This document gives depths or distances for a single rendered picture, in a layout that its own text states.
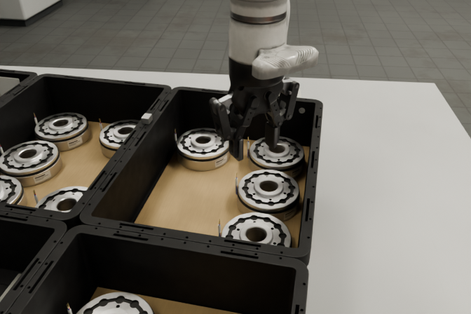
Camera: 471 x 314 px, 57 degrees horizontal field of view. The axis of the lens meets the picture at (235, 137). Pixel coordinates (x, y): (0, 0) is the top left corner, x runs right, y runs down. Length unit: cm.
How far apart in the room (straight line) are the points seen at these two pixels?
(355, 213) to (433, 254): 16
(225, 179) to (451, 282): 43
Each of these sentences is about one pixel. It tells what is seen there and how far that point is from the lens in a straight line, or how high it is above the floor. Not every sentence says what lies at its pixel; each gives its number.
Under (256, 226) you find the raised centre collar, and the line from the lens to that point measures 65.
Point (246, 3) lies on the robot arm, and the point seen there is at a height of 118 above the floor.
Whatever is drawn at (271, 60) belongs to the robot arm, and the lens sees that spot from 51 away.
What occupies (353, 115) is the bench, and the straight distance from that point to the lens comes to 128.
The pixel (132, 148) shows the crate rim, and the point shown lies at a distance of 71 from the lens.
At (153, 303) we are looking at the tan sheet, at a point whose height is 83.
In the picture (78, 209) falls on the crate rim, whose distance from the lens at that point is 61.
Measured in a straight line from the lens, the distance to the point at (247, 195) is 71.
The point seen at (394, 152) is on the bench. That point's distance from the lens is 115.
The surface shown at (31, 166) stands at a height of 86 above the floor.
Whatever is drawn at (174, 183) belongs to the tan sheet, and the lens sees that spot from 79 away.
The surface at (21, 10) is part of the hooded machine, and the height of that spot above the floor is 16.
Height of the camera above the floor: 132
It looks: 33 degrees down
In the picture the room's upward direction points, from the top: straight up
